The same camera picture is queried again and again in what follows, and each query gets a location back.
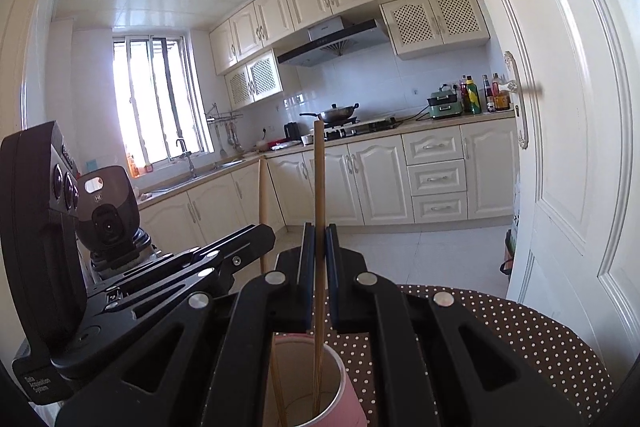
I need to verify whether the hanging utensil rack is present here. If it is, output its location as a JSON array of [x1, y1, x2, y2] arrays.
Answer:
[[204, 103, 246, 155]]

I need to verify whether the black range hood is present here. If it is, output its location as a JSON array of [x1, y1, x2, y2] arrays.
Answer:
[[276, 18, 392, 68]]

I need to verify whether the metal faucet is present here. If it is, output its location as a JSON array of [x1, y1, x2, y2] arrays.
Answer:
[[175, 138, 198, 180]]

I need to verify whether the barred kitchen window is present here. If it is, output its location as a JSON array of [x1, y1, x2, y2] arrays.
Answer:
[[111, 34, 211, 175]]

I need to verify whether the gas stove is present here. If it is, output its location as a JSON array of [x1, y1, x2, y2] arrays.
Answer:
[[320, 117, 403, 140]]

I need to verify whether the steel sink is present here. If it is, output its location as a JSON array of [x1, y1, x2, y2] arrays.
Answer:
[[150, 162, 246, 195]]

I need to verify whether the wooden chopstick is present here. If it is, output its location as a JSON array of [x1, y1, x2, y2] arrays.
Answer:
[[312, 119, 327, 415], [257, 158, 288, 427]]

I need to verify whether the lattice door wall cabinet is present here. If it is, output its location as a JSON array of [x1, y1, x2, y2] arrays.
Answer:
[[224, 49, 285, 110], [380, 0, 491, 60]]

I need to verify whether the cream cabinet drawer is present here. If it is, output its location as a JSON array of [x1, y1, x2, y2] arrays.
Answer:
[[402, 127, 465, 166], [407, 159, 468, 198], [412, 192, 469, 224]]

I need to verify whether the green electric cooker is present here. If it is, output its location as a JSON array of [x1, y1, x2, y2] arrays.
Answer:
[[426, 83, 463, 120]]

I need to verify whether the cream base cabinet run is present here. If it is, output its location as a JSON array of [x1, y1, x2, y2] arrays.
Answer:
[[137, 119, 521, 253]]

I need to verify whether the metal door handle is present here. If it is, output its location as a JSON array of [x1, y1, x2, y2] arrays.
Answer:
[[501, 51, 546, 151]]

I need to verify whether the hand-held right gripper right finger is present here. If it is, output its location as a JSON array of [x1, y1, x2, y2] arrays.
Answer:
[[325, 223, 583, 427]]

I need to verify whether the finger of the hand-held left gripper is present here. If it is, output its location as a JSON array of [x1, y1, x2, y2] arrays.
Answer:
[[50, 257, 241, 380], [87, 223, 277, 303]]

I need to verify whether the brown dotted tablecloth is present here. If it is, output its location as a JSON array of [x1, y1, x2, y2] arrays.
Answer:
[[325, 284, 613, 427]]

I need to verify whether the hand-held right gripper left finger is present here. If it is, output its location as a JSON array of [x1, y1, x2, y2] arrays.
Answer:
[[55, 223, 316, 427]]

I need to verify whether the metal wok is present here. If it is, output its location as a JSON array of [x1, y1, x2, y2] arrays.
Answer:
[[299, 103, 361, 124]]

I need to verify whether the pink cup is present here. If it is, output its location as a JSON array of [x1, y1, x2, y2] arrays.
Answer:
[[270, 332, 372, 427]]

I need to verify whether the white door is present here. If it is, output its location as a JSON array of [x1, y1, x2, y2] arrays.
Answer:
[[435, 0, 640, 358]]

